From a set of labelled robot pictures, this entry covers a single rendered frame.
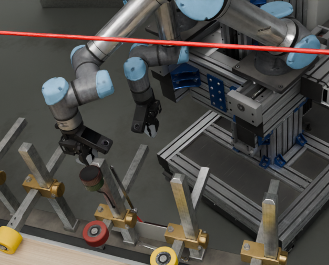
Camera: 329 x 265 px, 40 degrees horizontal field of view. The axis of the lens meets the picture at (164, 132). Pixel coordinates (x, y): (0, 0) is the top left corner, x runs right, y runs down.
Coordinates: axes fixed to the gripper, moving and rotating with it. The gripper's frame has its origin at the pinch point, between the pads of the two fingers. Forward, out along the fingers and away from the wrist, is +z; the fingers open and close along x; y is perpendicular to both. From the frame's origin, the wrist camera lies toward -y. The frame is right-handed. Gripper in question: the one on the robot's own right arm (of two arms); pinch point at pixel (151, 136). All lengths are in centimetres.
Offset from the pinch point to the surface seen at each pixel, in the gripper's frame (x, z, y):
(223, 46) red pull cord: -49, -81, -46
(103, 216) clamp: 0.7, -4.3, -40.9
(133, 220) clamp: -9.0, -2.1, -38.8
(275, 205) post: -56, -28, -40
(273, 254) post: -56, -3, -40
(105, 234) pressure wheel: -4.6, -7.4, -48.7
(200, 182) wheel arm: -25.6, 0.1, -17.5
